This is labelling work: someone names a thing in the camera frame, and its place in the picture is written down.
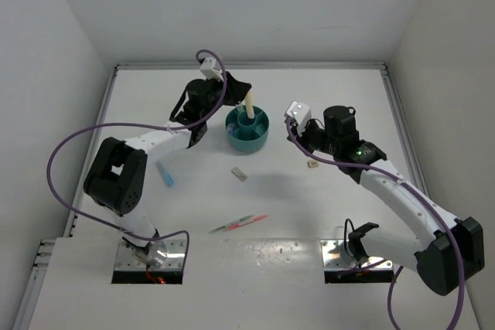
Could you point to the pink pen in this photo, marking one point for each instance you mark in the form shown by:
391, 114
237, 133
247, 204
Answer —
245, 222

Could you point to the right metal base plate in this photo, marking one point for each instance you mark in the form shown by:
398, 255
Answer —
336, 259

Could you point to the small beige eraser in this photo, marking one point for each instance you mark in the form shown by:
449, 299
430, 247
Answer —
312, 164

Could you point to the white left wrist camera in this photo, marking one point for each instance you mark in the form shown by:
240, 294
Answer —
210, 70

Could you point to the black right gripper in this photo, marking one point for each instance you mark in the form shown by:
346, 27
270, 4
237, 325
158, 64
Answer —
311, 124

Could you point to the metal base plate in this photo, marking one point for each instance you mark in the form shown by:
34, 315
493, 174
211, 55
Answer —
336, 259
165, 255

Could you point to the clear blue glue stick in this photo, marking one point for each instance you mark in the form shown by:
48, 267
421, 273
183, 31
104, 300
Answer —
231, 128

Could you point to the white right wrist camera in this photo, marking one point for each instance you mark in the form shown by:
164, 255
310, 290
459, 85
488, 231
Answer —
299, 114

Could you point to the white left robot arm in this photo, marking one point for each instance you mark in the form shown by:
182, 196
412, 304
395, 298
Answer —
116, 177

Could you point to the green pen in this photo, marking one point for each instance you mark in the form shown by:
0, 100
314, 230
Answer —
236, 221

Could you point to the green highlighter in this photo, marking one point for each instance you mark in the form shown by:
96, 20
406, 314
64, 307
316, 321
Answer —
240, 107

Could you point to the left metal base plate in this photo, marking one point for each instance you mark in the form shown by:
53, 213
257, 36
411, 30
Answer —
165, 255

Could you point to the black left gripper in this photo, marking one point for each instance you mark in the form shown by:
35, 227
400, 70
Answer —
235, 90

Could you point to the teal round divided organizer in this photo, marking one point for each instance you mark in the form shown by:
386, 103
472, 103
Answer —
250, 135

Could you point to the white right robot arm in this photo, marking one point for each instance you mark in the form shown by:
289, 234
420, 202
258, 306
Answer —
445, 251

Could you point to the yellow highlighter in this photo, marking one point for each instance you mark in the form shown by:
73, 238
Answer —
249, 106

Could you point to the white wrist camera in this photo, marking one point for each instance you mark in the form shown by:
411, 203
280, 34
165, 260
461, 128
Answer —
299, 114
210, 70

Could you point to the blue highlighter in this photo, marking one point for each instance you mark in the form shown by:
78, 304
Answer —
166, 177

